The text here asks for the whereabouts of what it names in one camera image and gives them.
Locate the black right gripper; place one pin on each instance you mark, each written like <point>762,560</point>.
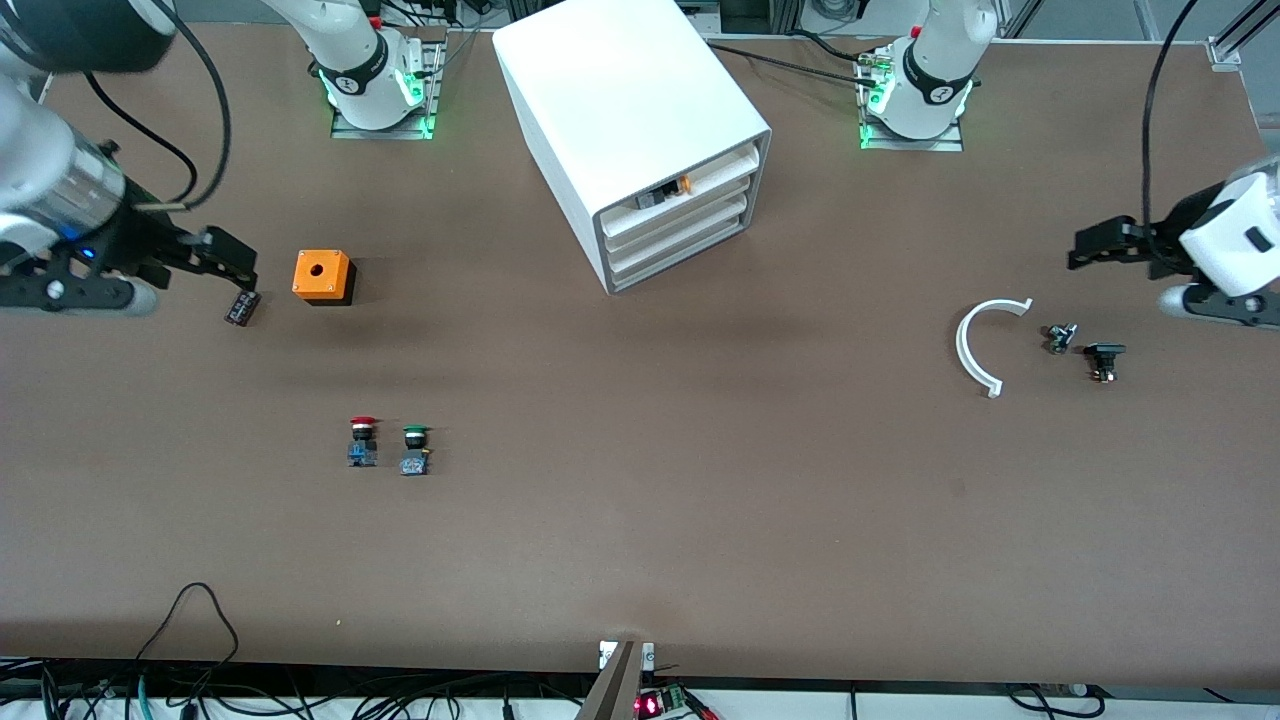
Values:
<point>137,243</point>

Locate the white curved plastic arc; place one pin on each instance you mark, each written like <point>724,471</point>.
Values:
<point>963,350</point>

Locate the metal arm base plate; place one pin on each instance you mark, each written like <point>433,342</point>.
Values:
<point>436,92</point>
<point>950,144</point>

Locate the orange box with black base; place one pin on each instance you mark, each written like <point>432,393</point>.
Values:
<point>320,272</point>

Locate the circuit board with red light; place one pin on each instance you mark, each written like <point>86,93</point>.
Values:
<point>650,706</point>

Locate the green push button switch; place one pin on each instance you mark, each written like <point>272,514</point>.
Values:
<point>415,455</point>

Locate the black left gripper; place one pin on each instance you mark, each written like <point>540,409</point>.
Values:
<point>1168,233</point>

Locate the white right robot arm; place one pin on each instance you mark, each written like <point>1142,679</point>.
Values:
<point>40,170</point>

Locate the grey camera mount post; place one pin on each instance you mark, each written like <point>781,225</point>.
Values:
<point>615,690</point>

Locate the red push button switch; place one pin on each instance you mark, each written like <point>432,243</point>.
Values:
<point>362,445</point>

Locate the black push button switch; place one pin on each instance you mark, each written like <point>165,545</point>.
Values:
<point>1104,352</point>

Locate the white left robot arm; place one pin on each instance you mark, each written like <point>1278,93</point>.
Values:
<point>935,70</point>

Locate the white plastic drawer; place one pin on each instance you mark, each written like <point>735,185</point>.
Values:
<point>720,231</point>
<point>720,190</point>
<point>720,168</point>
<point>720,212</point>

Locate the small electronic component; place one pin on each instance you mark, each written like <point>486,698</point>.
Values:
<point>655,197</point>

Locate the aluminium frame profile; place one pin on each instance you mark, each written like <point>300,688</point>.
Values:
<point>1225,50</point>

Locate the small black silver switch part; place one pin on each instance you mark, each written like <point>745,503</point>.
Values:
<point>1060,338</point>

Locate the dark cylindrical capacitor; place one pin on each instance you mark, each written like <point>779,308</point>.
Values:
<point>243,308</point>

